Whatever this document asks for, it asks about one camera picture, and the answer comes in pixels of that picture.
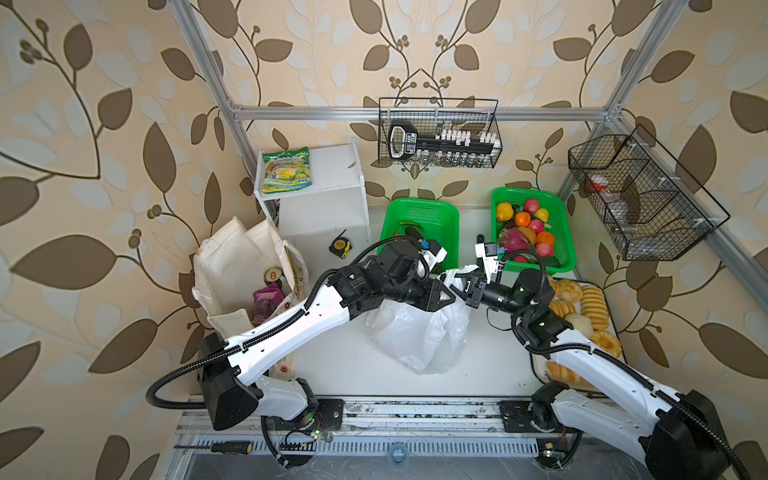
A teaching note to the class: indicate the yellow lemon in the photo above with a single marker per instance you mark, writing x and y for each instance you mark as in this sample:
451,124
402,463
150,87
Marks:
504,212

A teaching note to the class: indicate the orange fruit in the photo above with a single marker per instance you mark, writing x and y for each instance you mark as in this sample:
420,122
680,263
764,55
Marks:
522,219

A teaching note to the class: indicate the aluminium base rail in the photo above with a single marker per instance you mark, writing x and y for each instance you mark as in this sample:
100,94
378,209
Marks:
399,429

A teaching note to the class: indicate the green white drink can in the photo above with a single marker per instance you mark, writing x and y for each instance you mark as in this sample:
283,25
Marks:
272,275

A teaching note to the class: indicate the glazed ring bread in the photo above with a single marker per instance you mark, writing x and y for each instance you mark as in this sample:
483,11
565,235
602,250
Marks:
608,342

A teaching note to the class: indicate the black yellow screwdriver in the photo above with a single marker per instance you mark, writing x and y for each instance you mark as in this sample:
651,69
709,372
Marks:
233,447

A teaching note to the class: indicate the pink dragon fruit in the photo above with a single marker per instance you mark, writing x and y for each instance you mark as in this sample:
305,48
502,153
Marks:
517,238

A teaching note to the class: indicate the white shelf rack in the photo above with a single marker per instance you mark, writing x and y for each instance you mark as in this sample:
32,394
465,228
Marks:
335,200

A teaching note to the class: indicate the black yellow tape measure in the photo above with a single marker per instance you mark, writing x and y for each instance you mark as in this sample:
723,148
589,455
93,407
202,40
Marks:
341,246

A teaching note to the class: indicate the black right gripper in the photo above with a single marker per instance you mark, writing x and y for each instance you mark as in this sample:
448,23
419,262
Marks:
473,300

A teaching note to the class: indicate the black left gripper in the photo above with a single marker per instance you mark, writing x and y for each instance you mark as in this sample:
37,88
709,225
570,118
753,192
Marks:
430,299

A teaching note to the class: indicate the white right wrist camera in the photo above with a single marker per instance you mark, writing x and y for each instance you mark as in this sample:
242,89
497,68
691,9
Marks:
489,254

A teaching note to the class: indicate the black wire basket back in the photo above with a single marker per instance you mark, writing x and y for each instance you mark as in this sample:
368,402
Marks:
439,132

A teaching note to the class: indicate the black wire basket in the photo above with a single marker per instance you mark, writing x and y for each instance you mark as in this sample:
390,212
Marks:
653,206
439,132

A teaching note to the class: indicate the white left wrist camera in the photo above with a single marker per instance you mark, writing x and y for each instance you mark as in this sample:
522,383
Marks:
432,253

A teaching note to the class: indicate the bread tray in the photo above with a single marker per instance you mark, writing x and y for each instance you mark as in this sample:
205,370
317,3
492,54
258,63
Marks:
585,307

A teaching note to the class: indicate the purple snack bag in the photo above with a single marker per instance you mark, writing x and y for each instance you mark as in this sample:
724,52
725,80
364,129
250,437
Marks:
265,302

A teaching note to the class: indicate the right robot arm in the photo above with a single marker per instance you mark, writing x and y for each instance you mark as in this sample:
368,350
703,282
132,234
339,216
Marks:
676,436

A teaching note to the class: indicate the green vegetable basket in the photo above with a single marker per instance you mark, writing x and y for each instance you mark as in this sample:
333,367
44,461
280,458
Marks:
433,219

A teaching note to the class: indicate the white plastic bag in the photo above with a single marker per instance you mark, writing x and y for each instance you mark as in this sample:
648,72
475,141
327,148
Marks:
426,343

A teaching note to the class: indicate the black wire basket right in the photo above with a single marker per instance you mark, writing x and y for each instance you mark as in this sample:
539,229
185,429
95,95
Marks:
653,206

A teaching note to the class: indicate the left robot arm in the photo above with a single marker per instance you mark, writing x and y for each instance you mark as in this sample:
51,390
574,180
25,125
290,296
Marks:
230,380

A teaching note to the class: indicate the yellow green apple tea bag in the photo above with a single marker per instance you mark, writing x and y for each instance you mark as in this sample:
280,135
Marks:
286,171

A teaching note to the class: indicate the cream floral tote bag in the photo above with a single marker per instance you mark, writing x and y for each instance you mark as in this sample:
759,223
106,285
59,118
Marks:
229,268

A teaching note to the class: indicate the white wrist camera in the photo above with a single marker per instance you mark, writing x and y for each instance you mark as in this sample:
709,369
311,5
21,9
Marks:
489,254
432,253

